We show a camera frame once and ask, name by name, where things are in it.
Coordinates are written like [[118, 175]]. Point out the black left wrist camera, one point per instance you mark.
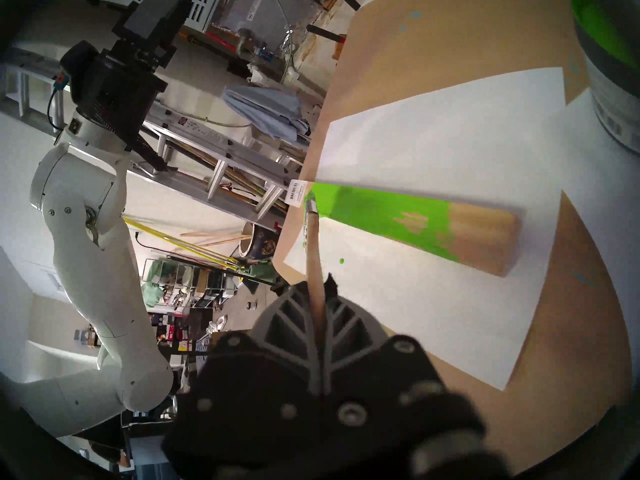
[[75, 69]]

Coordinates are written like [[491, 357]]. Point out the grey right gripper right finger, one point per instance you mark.
[[350, 329]]

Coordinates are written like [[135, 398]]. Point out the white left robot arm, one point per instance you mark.
[[85, 264]]

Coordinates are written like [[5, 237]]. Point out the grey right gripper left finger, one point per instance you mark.
[[290, 329]]

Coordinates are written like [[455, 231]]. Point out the wooden chip paint brush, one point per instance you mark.
[[315, 264]]

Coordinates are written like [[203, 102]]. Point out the white paper sheet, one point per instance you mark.
[[605, 234], [450, 134]]

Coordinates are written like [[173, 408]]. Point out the grey bryant furnace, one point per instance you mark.
[[235, 9]]

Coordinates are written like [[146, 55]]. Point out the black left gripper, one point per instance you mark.
[[125, 89]]

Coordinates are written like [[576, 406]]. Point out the aluminium ladder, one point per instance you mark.
[[200, 139]]

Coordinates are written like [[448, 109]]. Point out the green paint sample jar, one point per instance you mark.
[[610, 74]]

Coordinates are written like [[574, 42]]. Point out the light wood plank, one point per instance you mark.
[[400, 219]]

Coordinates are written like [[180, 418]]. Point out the blue cloth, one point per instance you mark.
[[270, 109]]

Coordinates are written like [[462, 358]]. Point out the dark decorated ceramic pot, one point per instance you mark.
[[260, 244]]

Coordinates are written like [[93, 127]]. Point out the brown hardboard table cover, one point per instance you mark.
[[450, 34]]

